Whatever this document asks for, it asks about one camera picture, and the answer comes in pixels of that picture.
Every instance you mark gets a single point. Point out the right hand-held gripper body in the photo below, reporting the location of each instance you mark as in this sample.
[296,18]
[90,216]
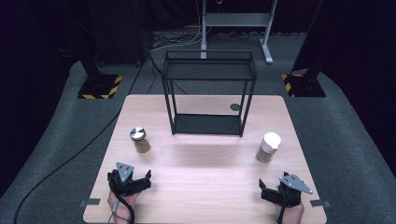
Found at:
[289,194]

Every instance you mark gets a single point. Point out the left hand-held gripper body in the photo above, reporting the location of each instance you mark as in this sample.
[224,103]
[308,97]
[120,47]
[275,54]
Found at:
[124,186]

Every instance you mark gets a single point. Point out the silver lid glass jar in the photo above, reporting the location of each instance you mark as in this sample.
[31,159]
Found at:
[139,139]

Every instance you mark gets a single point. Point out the white lid jar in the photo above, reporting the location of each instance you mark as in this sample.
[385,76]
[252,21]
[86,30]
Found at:
[269,146]

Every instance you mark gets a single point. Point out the black metal shelf rack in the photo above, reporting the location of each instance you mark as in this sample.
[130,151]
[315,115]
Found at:
[207,124]

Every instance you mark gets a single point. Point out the person's right hand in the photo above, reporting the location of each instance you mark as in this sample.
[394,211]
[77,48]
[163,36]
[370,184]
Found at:
[294,215]

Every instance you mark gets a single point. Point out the person's left hand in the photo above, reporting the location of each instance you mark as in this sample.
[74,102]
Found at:
[123,209]

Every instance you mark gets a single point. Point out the grey tape strip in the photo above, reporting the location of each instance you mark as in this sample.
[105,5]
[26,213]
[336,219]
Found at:
[90,202]
[320,203]

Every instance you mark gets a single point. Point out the round dark table grommet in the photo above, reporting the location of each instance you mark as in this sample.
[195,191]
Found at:
[235,107]

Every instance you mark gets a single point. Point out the black stand with hazard tape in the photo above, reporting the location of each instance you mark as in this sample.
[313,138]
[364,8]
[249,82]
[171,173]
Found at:
[306,85]
[99,87]

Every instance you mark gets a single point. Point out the grey metal stand frame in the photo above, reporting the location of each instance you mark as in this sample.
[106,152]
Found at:
[236,19]

